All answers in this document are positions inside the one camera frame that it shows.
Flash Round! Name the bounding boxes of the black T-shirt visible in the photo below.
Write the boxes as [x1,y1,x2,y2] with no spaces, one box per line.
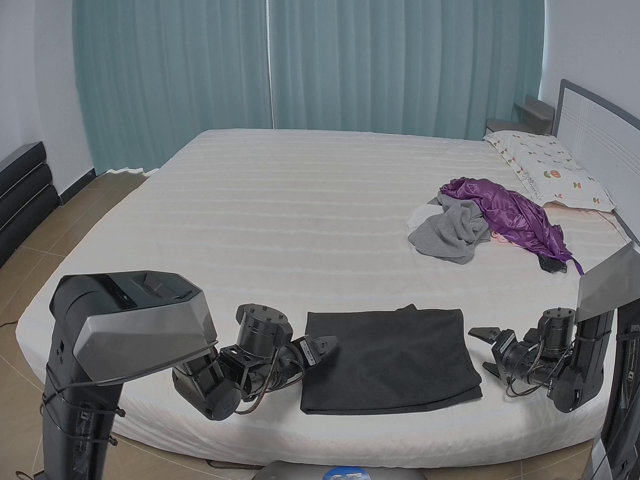
[300,304,484,415]

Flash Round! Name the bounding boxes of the purple satin garment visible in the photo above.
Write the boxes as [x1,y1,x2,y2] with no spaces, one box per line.
[439,178,585,275]

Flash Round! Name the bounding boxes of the grey garment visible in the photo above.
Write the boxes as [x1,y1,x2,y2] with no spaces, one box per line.
[407,199,492,265]

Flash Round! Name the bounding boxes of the grey bedside table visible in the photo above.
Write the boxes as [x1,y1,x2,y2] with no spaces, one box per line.
[485,94,556,135]

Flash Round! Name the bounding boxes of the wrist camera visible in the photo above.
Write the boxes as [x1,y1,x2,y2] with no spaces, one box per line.
[299,337,320,370]
[481,328,517,380]

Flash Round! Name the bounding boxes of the blue-green curtain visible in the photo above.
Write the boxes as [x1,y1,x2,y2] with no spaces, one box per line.
[71,0,275,175]
[267,0,546,141]

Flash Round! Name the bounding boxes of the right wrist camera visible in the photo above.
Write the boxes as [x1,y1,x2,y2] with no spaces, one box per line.
[481,328,517,380]

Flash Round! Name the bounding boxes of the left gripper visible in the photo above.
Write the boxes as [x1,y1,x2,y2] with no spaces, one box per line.
[274,334,341,386]

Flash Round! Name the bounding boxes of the white garment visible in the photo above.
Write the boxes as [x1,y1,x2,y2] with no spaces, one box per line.
[406,203,441,231]

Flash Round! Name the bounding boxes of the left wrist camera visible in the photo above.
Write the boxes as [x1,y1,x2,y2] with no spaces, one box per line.
[299,337,320,370]

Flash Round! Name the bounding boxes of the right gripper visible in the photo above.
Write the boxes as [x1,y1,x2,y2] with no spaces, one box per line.
[468,326,538,386]

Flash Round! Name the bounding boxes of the black chest of drawers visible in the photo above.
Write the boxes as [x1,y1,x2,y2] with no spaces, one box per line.
[0,140,63,269]

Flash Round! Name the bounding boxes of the bed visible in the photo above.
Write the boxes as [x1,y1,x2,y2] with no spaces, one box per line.
[15,79,640,469]

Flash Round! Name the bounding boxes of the white printed pillow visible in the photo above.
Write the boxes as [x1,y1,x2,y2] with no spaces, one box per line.
[482,130,617,214]

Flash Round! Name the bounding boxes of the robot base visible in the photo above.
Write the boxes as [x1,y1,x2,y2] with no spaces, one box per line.
[252,459,416,480]

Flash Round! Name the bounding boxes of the black lace garment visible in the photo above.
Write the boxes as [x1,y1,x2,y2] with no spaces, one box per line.
[537,253,571,275]

